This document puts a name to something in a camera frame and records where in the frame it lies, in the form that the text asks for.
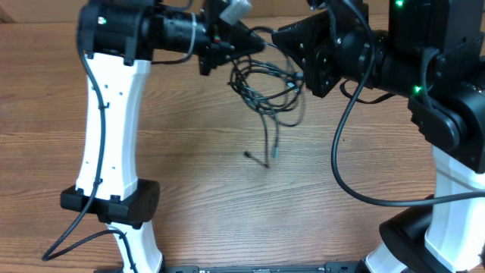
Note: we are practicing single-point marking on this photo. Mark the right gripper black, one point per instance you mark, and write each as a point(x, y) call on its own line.
point(319, 70)

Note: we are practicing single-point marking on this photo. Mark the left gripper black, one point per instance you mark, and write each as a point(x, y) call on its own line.
point(225, 42)

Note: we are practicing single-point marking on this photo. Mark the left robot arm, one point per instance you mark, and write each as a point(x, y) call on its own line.
point(116, 41)

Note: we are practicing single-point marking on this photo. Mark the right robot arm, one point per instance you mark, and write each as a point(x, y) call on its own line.
point(430, 54)

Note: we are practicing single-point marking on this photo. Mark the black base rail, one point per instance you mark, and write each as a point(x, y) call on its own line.
point(327, 267)

